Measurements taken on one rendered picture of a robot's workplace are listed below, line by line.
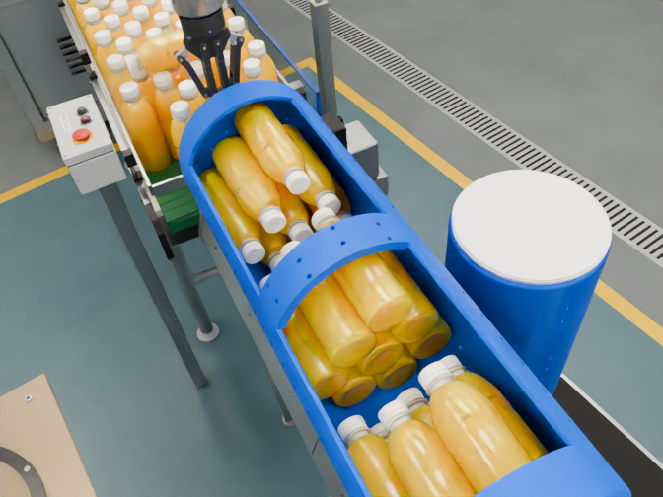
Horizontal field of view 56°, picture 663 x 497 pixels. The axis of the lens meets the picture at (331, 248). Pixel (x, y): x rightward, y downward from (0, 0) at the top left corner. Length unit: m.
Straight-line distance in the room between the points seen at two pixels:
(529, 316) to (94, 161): 0.90
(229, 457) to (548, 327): 1.20
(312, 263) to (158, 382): 1.49
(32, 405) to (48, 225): 1.91
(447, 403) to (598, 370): 1.53
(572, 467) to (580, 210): 0.60
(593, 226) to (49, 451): 0.96
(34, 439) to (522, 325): 0.83
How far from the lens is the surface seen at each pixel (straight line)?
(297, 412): 1.13
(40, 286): 2.74
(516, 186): 1.24
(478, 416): 0.75
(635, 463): 1.98
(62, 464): 1.05
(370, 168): 1.64
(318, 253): 0.86
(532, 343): 1.24
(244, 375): 2.21
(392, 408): 0.82
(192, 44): 1.16
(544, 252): 1.13
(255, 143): 1.11
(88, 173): 1.39
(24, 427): 1.10
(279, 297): 0.88
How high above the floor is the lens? 1.88
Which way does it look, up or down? 49 degrees down
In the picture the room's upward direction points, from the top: 7 degrees counter-clockwise
